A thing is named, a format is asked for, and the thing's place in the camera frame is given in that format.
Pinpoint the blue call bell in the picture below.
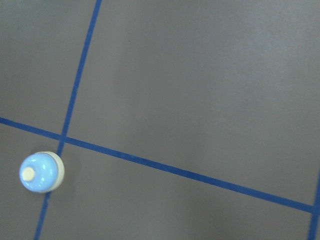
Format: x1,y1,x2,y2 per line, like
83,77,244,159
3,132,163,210
19,151,65,194

